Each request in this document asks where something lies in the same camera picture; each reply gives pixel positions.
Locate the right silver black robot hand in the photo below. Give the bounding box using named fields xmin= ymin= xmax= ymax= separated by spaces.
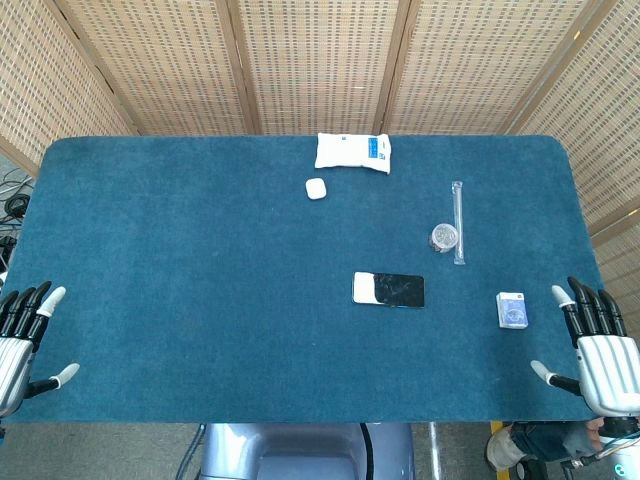
xmin=530 ymin=276 xmax=640 ymax=419

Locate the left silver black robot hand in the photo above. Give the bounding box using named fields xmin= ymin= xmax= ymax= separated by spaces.
xmin=0 ymin=280 xmax=81 ymax=417

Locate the black smartphone teal case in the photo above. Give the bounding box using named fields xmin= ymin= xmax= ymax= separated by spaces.
xmin=352 ymin=271 xmax=426 ymax=310

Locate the person's leg in jeans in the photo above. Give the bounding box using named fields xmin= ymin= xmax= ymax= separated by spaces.
xmin=509 ymin=422 xmax=601 ymax=464

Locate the blue white card box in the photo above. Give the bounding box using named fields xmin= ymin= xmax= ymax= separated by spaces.
xmin=495 ymin=291 xmax=530 ymax=330

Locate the white shoe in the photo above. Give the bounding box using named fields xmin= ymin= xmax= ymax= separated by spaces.
xmin=486 ymin=428 xmax=527 ymax=472

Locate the blue table carpet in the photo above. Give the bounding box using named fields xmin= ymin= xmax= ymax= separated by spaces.
xmin=3 ymin=134 xmax=632 ymax=425

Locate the small round silver-lid jar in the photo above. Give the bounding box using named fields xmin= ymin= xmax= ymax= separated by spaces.
xmin=430 ymin=222 xmax=460 ymax=254

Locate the clear plastic tube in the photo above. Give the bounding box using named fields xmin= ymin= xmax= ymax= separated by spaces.
xmin=451 ymin=180 xmax=467 ymax=266

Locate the woven bamboo screen panel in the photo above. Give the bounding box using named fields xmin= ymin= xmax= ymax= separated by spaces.
xmin=0 ymin=0 xmax=139 ymax=179
xmin=227 ymin=0 xmax=414 ymax=136
xmin=49 ymin=0 xmax=259 ymax=136
xmin=374 ymin=0 xmax=609 ymax=136
xmin=507 ymin=0 xmax=640 ymax=371

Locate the grey-blue robot torso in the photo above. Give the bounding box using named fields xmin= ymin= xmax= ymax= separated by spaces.
xmin=198 ymin=422 xmax=416 ymax=480

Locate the white tissue pack blue print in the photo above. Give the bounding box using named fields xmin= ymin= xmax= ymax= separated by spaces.
xmin=314 ymin=132 xmax=392 ymax=176

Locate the black floor cables bundle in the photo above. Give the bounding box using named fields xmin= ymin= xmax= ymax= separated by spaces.
xmin=0 ymin=167 xmax=36 ymax=281

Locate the black cable on torso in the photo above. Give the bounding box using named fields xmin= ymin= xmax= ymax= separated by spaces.
xmin=358 ymin=422 xmax=375 ymax=480

